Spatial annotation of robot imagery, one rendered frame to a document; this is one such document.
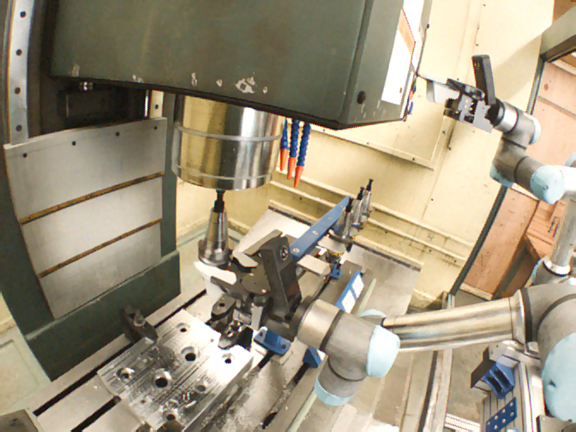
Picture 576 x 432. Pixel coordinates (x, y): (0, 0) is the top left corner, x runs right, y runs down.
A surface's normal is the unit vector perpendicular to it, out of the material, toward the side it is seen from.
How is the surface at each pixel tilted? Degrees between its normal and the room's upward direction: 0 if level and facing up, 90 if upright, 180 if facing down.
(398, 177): 90
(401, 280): 24
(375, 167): 90
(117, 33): 90
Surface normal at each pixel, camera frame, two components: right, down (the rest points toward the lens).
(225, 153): 0.15, 0.47
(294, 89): -0.48, 0.32
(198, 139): -0.24, 0.40
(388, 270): -0.03, -0.67
